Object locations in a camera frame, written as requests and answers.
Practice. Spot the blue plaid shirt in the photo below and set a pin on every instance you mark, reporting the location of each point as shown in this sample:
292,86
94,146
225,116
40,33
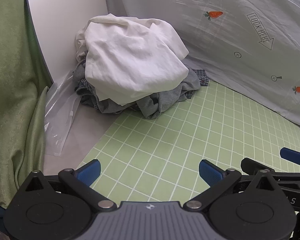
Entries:
201,76

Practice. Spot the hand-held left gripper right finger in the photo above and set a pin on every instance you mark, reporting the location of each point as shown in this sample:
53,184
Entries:
210,173

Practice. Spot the grey carrot print sheet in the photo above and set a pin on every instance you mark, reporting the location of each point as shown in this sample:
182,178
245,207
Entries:
215,55

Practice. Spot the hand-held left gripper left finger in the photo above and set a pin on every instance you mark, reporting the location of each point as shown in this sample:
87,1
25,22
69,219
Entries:
88,173

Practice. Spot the grey garment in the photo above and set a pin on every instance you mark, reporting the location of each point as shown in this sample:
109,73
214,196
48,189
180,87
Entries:
162,102

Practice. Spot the white partition board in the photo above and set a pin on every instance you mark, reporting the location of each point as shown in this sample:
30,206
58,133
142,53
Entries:
65,17

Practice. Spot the clear plastic bag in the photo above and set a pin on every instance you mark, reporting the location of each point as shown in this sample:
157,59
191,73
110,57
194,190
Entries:
60,120

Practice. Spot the green curtain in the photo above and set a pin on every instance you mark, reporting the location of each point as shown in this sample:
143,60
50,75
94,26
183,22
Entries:
12,80

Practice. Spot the white garment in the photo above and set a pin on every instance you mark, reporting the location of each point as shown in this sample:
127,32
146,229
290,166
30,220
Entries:
130,55

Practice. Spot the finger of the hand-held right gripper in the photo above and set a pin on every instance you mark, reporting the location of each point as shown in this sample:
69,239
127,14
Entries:
251,166
291,155

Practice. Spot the green grid mat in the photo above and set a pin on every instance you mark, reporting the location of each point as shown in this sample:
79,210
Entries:
165,142

